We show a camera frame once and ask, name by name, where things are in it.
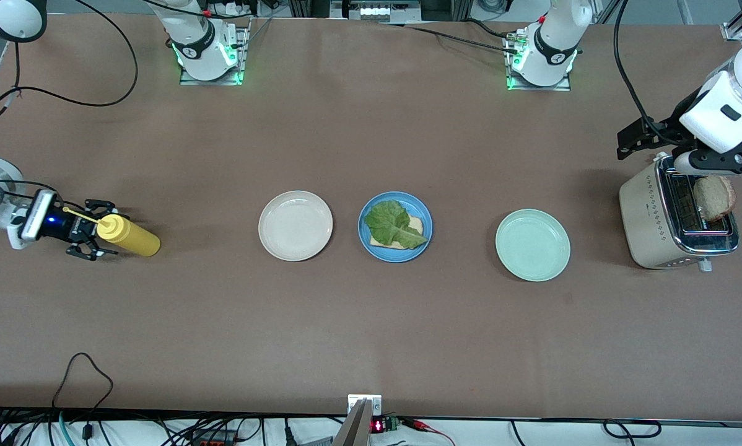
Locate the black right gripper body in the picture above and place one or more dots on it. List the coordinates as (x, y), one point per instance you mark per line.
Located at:
(67, 227)

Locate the white bread slice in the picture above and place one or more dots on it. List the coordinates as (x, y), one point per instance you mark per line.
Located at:
(715, 198)
(415, 224)

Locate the yellow squeeze bottle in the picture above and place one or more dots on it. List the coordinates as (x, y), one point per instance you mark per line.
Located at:
(135, 240)

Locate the green lettuce leaf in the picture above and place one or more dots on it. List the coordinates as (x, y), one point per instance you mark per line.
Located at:
(386, 220)

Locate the pale green plate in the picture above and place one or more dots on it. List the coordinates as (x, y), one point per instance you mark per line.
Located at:
(532, 244)

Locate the off-white plate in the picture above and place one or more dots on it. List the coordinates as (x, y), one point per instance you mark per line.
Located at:
(295, 225)

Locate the blue plate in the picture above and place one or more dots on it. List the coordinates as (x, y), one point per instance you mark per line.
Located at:
(423, 209)

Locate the beige chrome two-slot toaster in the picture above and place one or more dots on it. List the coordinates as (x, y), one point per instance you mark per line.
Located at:
(650, 217)

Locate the grey power strip device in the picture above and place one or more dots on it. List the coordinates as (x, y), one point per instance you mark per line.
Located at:
(374, 11)

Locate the white side table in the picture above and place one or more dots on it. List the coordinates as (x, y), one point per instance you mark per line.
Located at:
(563, 437)

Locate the red LED display module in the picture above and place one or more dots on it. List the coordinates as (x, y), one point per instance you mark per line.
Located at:
(378, 426)

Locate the red clip leads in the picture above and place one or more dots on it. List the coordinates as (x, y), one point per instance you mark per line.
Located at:
(417, 424)

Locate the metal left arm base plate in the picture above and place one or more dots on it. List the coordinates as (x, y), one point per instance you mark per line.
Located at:
(560, 87)

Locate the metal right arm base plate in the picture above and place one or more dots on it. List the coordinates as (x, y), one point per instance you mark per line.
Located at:
(241, 62)

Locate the aluminium camera post with bracket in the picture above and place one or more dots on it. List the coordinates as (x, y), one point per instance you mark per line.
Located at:
(365, 402)

